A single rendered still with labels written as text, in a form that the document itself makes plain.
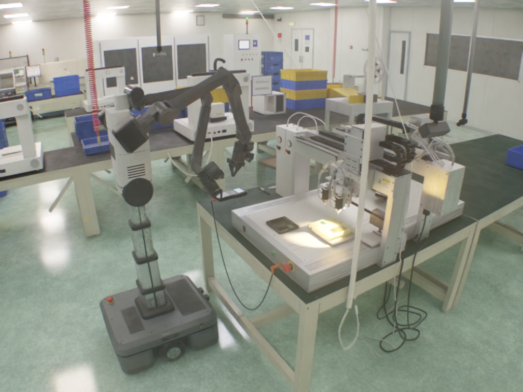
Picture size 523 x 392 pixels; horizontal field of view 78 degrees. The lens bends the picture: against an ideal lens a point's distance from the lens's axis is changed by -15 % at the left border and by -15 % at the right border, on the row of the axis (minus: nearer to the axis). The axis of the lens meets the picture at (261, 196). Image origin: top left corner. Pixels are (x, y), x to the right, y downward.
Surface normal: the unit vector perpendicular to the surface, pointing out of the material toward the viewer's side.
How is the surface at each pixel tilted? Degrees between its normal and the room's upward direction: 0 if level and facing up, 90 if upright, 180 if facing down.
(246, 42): 90
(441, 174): 90
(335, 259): 0
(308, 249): 0
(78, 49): 90
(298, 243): 0
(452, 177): 90
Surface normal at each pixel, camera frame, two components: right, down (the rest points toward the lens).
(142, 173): 0.52, 0.50
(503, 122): -0.86, 0.21
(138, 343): 0.38, -0.40
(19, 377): 0.00, -0.91
